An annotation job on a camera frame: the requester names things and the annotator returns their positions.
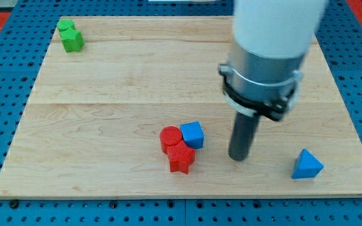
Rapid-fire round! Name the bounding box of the blue triangle block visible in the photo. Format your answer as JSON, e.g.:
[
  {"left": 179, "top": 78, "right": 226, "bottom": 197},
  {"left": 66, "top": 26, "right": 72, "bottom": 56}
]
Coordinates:
[{"left": 291, "top": 149, "right": 324, "bottom": 180}]

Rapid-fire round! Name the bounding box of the green circle block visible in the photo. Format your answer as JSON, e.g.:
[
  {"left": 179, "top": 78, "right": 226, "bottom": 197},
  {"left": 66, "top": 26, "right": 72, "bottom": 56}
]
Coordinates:
[{"left": 57, "top": 19, "right": 75, "bottom": 33}]

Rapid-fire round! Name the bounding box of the green star block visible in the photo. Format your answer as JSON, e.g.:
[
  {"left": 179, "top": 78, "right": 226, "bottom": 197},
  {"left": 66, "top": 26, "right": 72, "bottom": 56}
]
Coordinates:
[{"left": 60, "top": 28, "right": 84, "bottom": 53}]

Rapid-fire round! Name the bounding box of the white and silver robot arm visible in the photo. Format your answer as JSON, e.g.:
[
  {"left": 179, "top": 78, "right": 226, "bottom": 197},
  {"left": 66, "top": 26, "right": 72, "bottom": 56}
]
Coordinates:
[{"left": 219, "top": 0, "right": 328, "bottom": 121}]

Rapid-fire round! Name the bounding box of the red circle block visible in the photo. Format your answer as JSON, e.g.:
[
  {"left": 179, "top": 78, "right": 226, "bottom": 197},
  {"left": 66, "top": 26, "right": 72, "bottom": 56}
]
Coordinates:
[{"left": 159, "top": 126, "right": 182, "bottom": 154}]

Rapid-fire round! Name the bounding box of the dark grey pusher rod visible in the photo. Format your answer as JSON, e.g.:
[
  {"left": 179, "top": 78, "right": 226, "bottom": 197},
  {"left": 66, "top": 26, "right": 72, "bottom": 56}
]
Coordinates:
[{"left": 228, "top": 112, "right": 260, "bottom": 161}]

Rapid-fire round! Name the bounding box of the wooden board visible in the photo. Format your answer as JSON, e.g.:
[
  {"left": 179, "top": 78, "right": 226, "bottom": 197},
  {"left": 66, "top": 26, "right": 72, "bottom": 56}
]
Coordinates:
[{"left": 0, "top": 16, "right": 362, "bottom": 200}]

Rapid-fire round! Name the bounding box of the red star block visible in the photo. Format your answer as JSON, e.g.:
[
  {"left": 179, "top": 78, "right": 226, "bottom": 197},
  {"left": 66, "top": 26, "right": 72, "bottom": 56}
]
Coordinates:
[{"left": 167, "top": 141, "right": 196, "bottom": 175}]

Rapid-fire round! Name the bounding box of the blue cube block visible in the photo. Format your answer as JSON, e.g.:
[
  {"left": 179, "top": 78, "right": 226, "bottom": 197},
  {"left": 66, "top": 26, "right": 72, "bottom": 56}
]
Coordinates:
[{"left": 180, "top": 121, "right": 204, "bottom": 149}]

